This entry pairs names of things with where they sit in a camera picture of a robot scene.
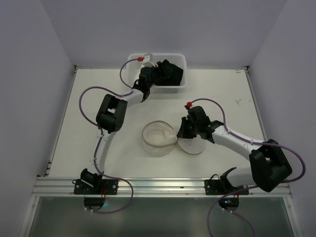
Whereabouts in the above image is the black bra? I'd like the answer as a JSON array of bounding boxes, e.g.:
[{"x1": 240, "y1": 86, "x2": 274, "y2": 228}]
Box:
[{"x1": 156, "y1": 59, "x2": 184, "y2": 86}]

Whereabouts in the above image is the white mesh laundry bag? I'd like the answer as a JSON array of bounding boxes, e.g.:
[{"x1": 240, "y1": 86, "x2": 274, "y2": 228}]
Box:
[{"x1": 142, "y1": 120, "x2": 206, "y2": 157}]

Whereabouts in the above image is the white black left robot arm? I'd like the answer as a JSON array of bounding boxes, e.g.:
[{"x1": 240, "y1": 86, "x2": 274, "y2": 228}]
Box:
[{"x1": 79, "y1": 59, "x2": 173, "y2": 188}]

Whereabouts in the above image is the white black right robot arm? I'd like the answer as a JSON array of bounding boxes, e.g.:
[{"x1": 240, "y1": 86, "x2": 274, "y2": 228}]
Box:
[{"x1": 177, "y1": 105, "x2": 292, "y2": 194}]

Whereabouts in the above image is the white perforated plastic basket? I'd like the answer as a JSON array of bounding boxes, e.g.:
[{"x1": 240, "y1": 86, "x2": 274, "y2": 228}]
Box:
[{"x1": 126, "y1": 53, "x2": 187, "y2": 95}]

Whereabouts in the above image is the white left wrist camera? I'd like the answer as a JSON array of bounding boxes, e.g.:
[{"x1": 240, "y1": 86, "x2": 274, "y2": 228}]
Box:
[{"x1": 137, "y1": 53, "x2": 156, "y2": 68}]

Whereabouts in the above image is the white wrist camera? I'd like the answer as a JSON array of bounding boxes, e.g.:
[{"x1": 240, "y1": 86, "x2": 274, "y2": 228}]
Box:
[
  {"x1": 137, "y1": 53, "x2": 156, "y2": 68},
  {"x1": 184, "y1": 101, "x2": 195, "y2": 111}
]

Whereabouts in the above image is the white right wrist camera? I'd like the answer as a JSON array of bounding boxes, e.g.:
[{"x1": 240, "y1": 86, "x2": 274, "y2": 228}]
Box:
[{"x1": 184, "y1": 101, "x2": 195, "y2": 111}]

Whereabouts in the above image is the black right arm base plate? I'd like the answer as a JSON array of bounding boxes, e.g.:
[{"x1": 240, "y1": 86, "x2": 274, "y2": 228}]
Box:
[{"x1": 204, "y1": 174, "x2": 249, "y2": 196}]

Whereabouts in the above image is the aluminium table edge rail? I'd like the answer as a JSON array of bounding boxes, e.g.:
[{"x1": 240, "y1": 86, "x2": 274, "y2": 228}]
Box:
[{"x1": 31, "y1": 177, "x2": 291, "y2": 198}]

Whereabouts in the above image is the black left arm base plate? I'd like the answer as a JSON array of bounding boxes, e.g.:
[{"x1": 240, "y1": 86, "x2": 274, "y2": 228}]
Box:
[{"x1": 72, "y1": 179, "x2": 119, "y2": 195}]

